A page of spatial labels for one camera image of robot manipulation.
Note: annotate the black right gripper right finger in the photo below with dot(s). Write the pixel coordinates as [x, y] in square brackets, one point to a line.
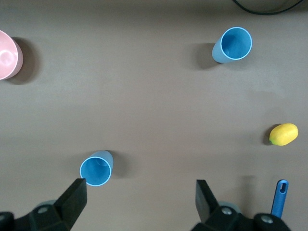
[207, 207]

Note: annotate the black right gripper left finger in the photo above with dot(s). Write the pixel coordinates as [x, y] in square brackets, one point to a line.
[69, 207]

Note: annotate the blue plastic cup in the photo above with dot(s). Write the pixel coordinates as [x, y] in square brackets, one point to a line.
[234, 45]
[96, 169]

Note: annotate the yellow lemon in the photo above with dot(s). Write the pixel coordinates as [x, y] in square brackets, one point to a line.
[284, 134]

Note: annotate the pink bowl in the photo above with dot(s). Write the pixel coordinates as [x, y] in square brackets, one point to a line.
[7, 57]

